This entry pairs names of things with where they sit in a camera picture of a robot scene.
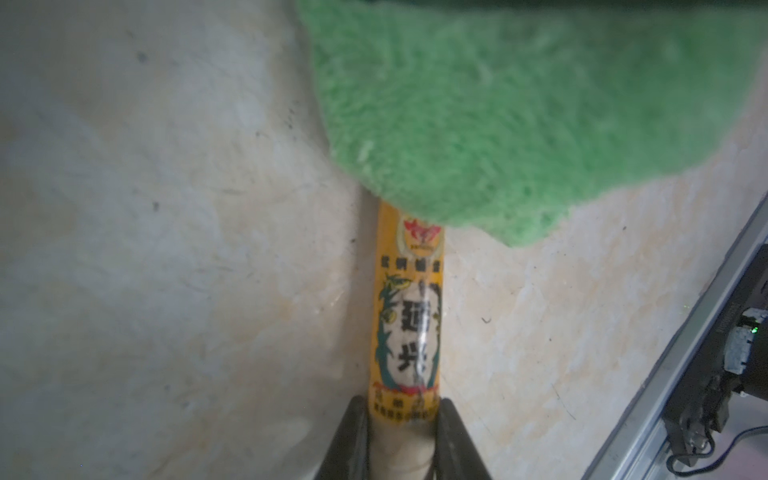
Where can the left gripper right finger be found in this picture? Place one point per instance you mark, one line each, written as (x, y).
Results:
(456, 456)

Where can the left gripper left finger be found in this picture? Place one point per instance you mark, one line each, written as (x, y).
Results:
(347, 455)

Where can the sickle wooden handle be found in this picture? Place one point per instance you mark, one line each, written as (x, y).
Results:
(404, 380)

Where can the green microfiber rag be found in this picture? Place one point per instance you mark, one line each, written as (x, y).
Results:
(503, 115)

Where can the aluminium rail frame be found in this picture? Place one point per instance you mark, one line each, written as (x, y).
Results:
(638, 447)

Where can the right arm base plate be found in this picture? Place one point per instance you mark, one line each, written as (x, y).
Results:
(732, 358)

